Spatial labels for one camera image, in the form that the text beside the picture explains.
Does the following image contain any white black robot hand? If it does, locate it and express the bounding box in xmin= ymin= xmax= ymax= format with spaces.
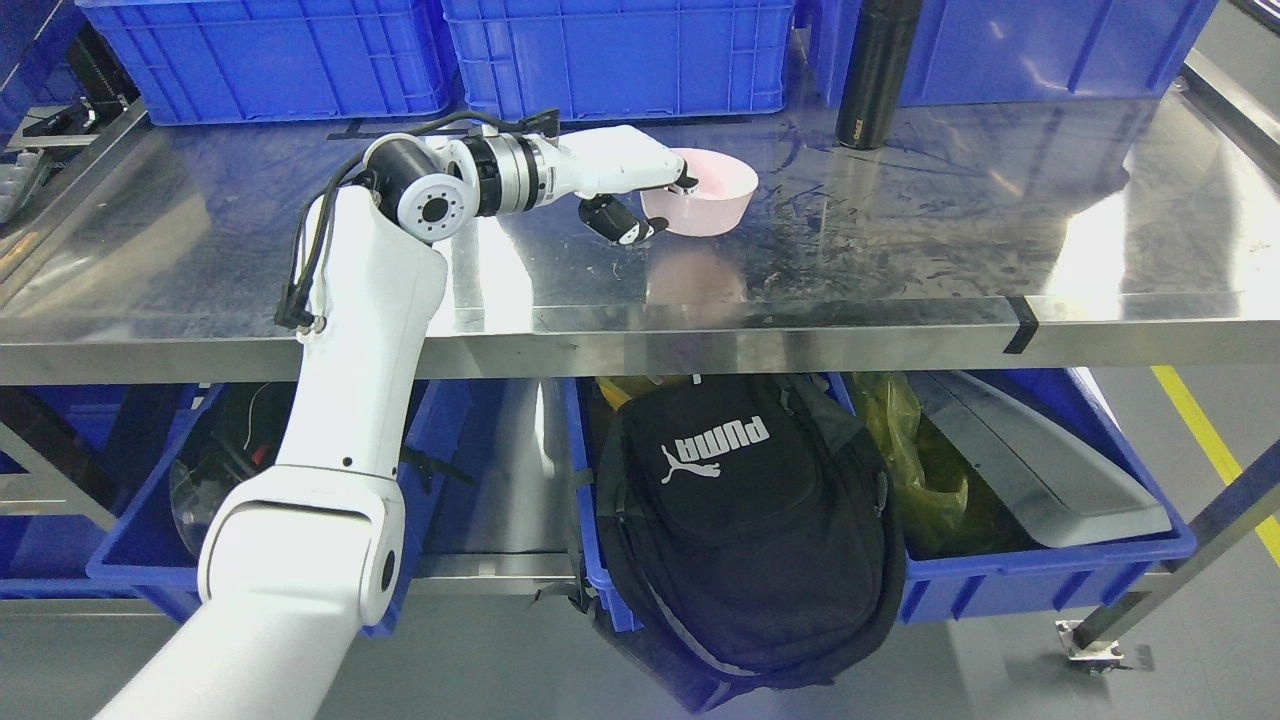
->
xmin=547 ymin=126 xmax=699 ymax=245

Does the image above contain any pink plastic bowl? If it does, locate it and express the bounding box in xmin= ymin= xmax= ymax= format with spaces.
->
xmin=640 ymin=149 xmax=759 ymax=237

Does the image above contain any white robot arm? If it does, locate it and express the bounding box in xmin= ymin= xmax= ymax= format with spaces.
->
xmin=99 ymin=131 xmax=572 ymax=719

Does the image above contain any blue crate top middle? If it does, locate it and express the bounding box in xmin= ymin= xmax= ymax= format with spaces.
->
xmin=442 ymin=1 xmax=795 ymax=122

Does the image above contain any blue crate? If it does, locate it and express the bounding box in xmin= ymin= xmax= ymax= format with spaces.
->
xmin=79 ymin=1 xmax=457 ymax=126
xmin=806 ymin=0 xmax=1221 ymax=109
xmin=442 ymin=1 xmax=795 ymax=122

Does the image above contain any black thermos bottle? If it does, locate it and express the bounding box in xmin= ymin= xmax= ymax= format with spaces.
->
xmin=835 ymin=1 xmax=924 ymax=151

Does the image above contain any blue crate top right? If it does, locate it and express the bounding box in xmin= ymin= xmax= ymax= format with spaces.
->
xmin=806 ymin=0 xmax=1221 ymax=109

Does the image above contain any black Puma backpack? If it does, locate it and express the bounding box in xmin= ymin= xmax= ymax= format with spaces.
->
xmin=589 ymin=374 xmax=906 ymax=714

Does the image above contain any blue crate top left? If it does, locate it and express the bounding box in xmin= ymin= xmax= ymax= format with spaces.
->
xmin=79 ymin=1 xmax=457 ymax=126

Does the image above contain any black helmet with visor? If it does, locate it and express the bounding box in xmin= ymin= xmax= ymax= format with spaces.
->
xmin=168 ymin=380 xmax=297 ymax=557

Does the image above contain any yellow plastic bag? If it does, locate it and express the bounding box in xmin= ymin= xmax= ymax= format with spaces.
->
xmin=847 ymin=372 xmax=1020 ymax=560

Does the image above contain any grey plastic panel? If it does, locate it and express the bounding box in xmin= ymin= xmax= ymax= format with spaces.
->
xmin=906 ymin=370 xmax=1172 ymax=548

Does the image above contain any blue bin lower right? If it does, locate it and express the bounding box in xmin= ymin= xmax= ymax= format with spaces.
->
xmin=559 ymin=368 xmax=1197 ymax=633

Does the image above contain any blue bin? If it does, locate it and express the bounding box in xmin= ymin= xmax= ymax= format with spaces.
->
xmin=559 ymin=368 xmax=1197 ymax=633
xmin=88 ymin=380 xmax=480 ymax=637

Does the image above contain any blue bin lower left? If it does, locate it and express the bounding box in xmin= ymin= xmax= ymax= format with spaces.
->
xmin=88 ymin=380 xmax=480 ymax=637

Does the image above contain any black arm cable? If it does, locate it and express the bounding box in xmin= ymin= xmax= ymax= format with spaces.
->
xmin=275 ymin=108 xmax=561 ymax=333

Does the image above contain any stainless steel table frame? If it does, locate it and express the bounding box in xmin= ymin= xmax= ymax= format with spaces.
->
xmin=3 ymin=53 xmax=1277 ymax=386

